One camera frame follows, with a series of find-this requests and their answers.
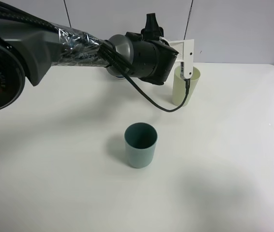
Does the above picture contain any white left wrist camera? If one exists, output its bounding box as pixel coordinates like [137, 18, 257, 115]
[159, 37, 195, 80]

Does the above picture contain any tall pale yellow cup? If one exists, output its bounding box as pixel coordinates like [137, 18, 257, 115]
[171, 67, 201, 108]

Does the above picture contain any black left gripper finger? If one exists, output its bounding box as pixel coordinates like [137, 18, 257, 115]
[141, 13, 164, 41]

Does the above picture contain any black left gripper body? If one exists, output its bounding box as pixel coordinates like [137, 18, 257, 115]
[138, 40, 179, 85]

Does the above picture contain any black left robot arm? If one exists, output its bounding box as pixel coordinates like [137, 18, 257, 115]
[0, 6, 178, 109]

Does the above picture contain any blue sleeved paper cup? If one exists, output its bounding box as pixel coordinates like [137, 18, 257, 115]
[115, 76, 125, 80]

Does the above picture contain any short teal cup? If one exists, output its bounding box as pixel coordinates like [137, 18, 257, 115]
[124, 122, 158, 169]

